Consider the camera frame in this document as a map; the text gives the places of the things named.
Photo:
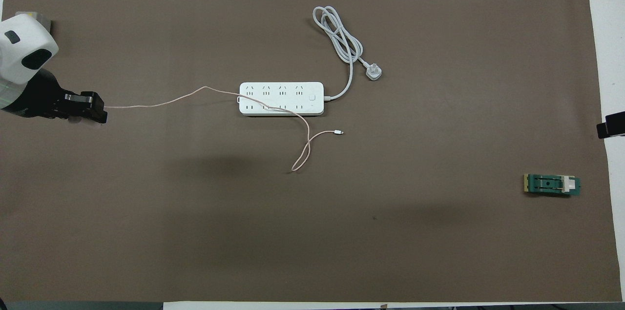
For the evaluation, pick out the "green circuit board block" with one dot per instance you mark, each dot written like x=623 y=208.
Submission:
x=547 y=185

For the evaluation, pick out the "grey on-off switch box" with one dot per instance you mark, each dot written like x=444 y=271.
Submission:
x=44 y=21

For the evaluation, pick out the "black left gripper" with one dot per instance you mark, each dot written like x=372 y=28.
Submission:
x=39 y=99

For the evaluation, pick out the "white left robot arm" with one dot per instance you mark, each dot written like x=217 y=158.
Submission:
x=22 y=51

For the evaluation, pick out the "brown table mat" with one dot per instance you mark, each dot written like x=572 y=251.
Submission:
x=312 y=232

